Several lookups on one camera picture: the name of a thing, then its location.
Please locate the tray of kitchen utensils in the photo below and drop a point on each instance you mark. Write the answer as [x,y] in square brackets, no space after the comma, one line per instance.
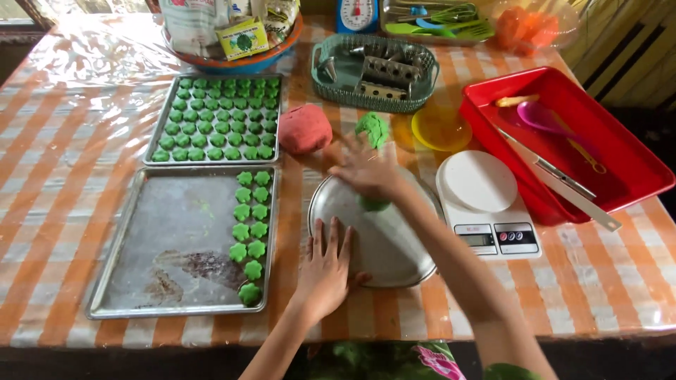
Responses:
[435,24]

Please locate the orange and blue bowl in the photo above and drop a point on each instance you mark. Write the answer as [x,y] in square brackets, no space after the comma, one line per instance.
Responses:
[243,65]

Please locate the green dough lump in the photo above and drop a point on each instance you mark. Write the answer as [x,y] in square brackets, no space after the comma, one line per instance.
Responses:
[373,128]

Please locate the metal piping nozzle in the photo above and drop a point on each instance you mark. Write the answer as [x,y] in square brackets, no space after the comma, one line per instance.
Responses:
[329,68]

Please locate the green floral garment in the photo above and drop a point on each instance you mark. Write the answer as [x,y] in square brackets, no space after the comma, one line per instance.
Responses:
[380,361]

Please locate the clear bag with orange contents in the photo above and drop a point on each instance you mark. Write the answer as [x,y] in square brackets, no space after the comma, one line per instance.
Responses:
[523,29]

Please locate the flat metal cookie mould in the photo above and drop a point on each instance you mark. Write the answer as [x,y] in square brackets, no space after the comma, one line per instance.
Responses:
[381,91]

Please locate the clear ingredient packet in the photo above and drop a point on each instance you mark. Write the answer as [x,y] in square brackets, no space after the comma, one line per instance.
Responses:
[282,21]

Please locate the green woven plastic basket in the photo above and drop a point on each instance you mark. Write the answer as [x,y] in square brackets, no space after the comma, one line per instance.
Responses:
[338,89]

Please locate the person's right fingers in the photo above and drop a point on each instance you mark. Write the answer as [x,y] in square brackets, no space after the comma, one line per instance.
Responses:
[351,161]

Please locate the large metal baking tray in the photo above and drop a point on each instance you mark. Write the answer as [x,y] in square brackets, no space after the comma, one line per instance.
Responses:
[174,227]

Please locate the batch of green cookies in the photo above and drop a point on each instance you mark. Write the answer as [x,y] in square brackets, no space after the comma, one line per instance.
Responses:
[219,119]

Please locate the purple plastic spoon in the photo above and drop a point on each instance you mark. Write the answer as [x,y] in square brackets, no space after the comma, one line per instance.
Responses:
[536,116]

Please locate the metal knife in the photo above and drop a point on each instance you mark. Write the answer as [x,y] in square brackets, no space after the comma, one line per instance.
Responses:
[568,178]

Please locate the person's right hand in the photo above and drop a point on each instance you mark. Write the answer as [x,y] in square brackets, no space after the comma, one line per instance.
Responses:
[369,174]

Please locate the small metal baking tray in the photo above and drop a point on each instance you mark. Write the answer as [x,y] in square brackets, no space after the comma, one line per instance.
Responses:
[153,142]

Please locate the red plastic tray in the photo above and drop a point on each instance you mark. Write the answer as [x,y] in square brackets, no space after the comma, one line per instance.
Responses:
[623,158]

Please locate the orange dough scrap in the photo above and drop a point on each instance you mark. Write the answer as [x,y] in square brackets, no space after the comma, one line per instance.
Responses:
[516,100]

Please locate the white digital kitchen scale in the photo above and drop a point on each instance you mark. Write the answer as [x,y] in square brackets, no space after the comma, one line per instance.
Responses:
[480,184]

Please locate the round metal plate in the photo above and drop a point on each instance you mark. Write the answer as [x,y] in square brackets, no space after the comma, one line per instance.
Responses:
[385,243]

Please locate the small green dough piece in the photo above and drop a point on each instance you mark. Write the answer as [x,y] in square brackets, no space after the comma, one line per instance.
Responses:
[374,204]

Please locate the yellow plastic bowl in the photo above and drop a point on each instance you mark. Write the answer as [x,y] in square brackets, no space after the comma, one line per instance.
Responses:
[441,129]

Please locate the orange checked tablecloth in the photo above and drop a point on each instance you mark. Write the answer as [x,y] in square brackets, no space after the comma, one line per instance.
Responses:
[58,184]

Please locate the metal cookie mould block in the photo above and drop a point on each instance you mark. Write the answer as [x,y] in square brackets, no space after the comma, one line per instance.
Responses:
[391,70]

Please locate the red dough ball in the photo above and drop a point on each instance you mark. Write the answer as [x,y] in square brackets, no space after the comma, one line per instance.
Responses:
[305,128]

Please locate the rows of green flower cookies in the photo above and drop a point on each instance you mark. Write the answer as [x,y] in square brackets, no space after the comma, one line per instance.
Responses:
[248,232]

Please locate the person's left hand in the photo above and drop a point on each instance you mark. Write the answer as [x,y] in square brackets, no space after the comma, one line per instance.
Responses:
[323,279]

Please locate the white flour bag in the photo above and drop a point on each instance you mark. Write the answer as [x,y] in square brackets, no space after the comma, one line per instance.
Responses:
[193,24]

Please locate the blue analog kitchen scale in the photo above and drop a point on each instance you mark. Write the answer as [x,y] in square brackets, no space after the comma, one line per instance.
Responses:
[357,15]

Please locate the yellow green small box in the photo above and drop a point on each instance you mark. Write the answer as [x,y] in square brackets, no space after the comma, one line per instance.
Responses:
[243,38]

